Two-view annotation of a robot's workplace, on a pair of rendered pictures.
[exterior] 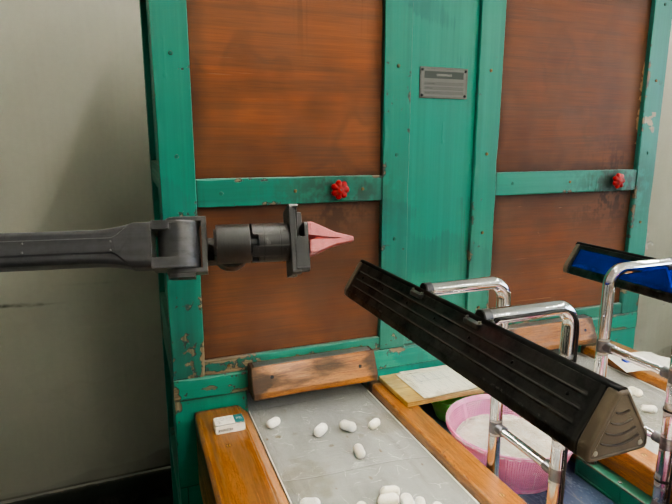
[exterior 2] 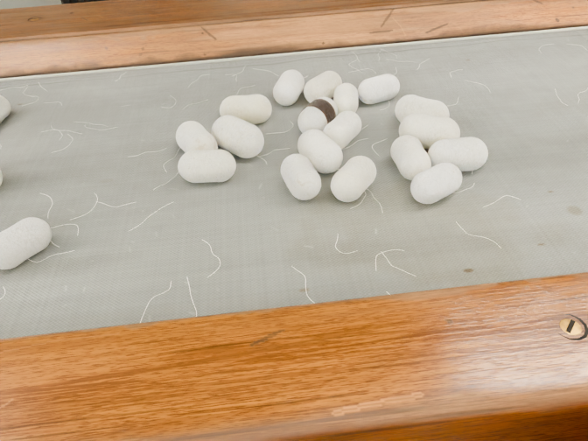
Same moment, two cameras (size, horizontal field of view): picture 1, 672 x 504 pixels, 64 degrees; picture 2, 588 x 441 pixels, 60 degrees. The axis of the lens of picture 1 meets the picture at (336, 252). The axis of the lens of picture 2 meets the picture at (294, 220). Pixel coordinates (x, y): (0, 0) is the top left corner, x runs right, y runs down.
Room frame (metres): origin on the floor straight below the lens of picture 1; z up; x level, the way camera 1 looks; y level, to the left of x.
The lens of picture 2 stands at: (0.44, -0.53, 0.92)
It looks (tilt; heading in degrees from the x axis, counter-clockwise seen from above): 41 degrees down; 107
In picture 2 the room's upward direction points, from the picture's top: 4 degrees counter-clockwise
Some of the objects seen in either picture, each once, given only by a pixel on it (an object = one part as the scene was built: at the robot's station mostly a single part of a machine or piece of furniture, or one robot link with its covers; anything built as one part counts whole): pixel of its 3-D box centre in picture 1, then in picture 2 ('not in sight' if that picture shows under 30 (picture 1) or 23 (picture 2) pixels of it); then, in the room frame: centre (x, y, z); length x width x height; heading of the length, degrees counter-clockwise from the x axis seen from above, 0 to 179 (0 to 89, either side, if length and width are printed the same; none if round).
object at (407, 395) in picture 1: (452, 380); not in sight; (1.22, -0.29, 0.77); 0.33 x 0.15 x 0.01; 111
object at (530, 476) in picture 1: (509, 443); not in sight; (1.02, -0.36, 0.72); 0.27 x 0.27 x 0.10
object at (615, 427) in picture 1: (445, 323); not in sight; (0.76, -0.16, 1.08); 0.62 x 0.08 x 0.07; 21
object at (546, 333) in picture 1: (548, 334); not in sight; (1.39, -0.58, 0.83); 0.30 x 0.06 x 0.07; 111
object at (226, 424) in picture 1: (229, 423); not in sight; (1.01, 0.22, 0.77); 0.06 x 0.04 x 0.02; 111
